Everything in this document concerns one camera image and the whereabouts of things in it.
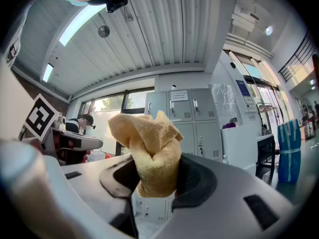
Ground black head camera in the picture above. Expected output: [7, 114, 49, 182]
[106, 0, 129, 14]

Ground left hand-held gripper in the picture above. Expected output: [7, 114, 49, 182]
[23, 93, 104, 167]

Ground blue wall poster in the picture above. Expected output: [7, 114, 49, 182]
[235, 80, 250, 96]

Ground white paper notice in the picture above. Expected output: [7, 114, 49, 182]
[170, 91, 189, 102]

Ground black-framed window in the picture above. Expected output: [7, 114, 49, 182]
[79, 86, 156, 156]

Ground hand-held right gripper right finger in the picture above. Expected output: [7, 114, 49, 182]
[152, 152, 298, 239]

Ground black metal railing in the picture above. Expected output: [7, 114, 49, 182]
[278, 31, 317, 83]

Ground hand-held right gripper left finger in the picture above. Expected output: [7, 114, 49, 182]
[61, 153, 140, 239]

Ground person's grey shirt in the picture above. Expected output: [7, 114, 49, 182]
[0, 0, 35, 140]

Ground glass entrance doors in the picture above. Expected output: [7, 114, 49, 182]
[243, 56, 291, 136]

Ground white stacked boards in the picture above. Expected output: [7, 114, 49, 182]
[230, 5, 260, 32]

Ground grey metal lockers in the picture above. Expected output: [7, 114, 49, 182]
[134, 88, 224, 225]

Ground short ceiling strip light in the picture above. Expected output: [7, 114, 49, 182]
[42, 63, 54, 83]

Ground yellow terry cloth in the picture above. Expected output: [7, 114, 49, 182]
[107, 110, 184, 198]

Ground blue wrapped bundle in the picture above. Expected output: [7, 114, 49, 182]
[277, 119, 302, 184]

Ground grey marbled panel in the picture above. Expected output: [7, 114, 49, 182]
[208, 83, 244, 126]

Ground white counter unit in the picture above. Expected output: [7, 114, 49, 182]
[220, 125, 259, 170]

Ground long ceiling strip light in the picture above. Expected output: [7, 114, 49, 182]
[59, 5, 107, 47]

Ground round grey ceiling fixture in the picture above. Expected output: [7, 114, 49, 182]
[98, 25, 110, 38]

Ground light blue face mask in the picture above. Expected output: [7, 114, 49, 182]
[59, 0, 88, 7]

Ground black frame table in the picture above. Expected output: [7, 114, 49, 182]
[256, 134, 277, 179]

